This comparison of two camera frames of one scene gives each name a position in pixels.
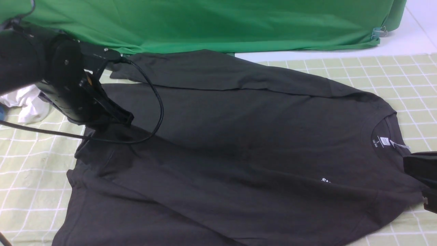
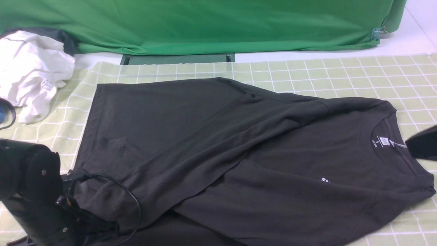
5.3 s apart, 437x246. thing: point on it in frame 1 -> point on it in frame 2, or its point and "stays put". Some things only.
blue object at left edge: [2, 114] stays put
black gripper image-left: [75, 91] -> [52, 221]
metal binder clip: [378, 32] stays put
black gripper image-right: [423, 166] -> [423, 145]
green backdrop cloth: [134, 26] stays put
